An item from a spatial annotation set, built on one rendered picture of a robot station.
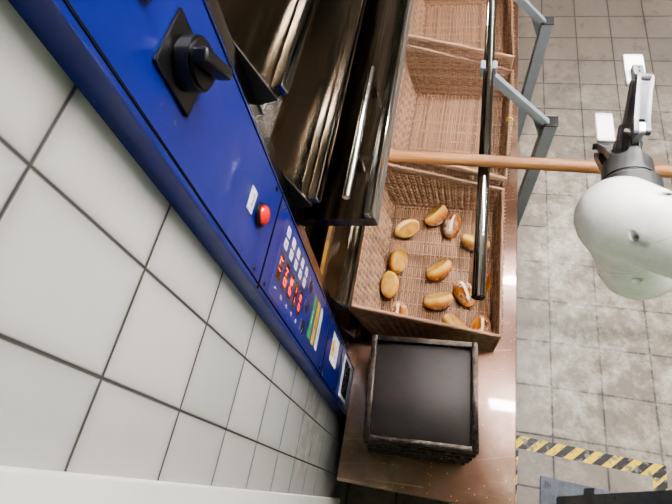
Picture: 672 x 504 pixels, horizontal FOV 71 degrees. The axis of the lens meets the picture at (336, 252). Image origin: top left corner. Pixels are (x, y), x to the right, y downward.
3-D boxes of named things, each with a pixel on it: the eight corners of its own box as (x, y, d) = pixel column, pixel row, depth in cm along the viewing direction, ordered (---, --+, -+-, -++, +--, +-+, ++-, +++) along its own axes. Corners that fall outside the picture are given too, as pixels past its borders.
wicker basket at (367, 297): (350, 335, 165) (340, 306, 140) (372, 200, 190) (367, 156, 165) (496, 354, 155) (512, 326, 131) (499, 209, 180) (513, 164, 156)
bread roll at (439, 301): (421, 294, 165) (423, 309, 166) (424, 300, 158) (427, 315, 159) (449, 289, 165) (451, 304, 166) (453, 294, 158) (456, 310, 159)
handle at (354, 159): (357, 212, 89) (349, 212, 90) (380, 85, 104) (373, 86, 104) (348, 195, 84) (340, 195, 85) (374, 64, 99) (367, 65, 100)
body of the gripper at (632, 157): (612, 165, 73) (608, 120, 77) (594, 197, 81) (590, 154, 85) (667, 168, 72) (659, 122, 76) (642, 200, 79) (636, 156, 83)
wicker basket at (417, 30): (398, 86, 217) (396, 33, 193) (408, 6, 242) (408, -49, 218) (509, 86, 208) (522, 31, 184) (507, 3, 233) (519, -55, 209)
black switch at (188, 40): (184, 117, 42) (119, 3, 32) (205, 67, 44) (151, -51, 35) (223, 118, 41) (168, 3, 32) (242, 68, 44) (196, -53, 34)
